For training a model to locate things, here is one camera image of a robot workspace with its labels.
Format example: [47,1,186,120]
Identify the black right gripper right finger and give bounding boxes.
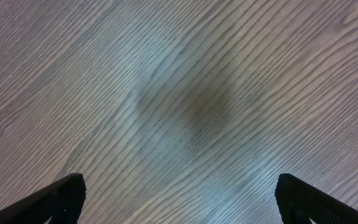
[275,174,358,224]

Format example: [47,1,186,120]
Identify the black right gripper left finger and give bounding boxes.
[0,173,86,224]

